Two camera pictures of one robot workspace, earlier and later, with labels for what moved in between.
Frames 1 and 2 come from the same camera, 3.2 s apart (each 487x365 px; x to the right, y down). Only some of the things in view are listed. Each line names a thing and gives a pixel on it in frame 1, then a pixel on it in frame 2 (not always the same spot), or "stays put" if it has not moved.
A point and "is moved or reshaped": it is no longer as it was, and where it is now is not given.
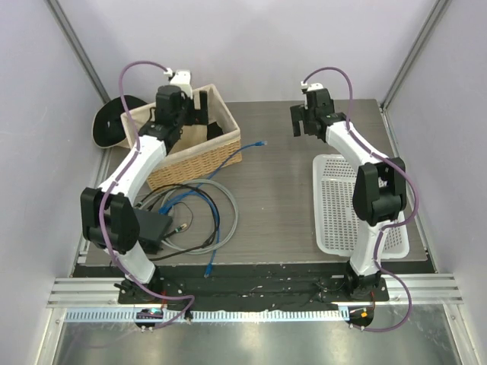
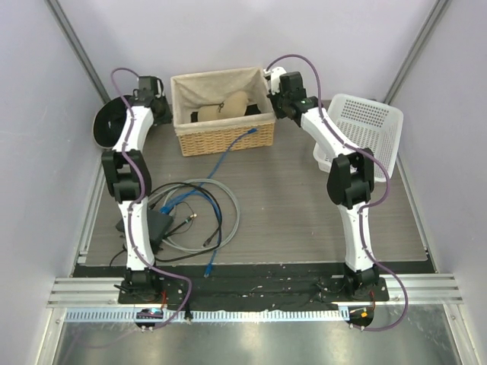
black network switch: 152,225 stays put
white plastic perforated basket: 337,222 -> 366,124
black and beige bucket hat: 107,125 stays put
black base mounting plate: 253,283 stays put
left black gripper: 198,116 -> 167,118
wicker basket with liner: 201,150 is moved or reshaped
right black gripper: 299,113 -> 279,115
